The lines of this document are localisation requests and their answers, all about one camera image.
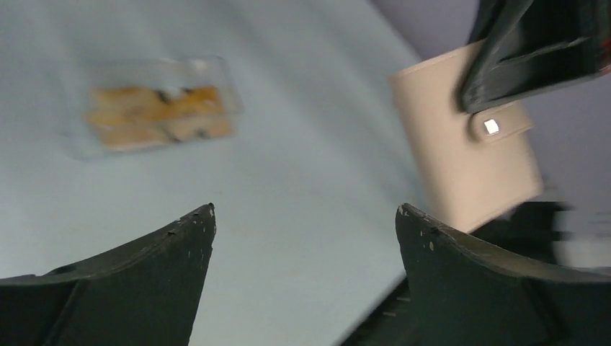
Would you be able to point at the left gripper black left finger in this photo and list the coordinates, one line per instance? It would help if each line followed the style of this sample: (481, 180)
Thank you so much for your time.
(144, 292)

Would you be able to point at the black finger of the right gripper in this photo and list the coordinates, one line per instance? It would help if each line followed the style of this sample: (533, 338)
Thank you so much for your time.
(531, 47)

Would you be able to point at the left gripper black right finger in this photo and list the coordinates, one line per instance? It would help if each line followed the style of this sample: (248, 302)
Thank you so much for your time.
(491, 288)

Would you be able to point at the orange credit cards stack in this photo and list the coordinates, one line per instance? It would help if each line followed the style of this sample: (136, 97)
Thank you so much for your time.
(135, 117)

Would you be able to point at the clear plastic card box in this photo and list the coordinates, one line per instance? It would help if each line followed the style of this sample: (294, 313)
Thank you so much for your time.
(167, 74)

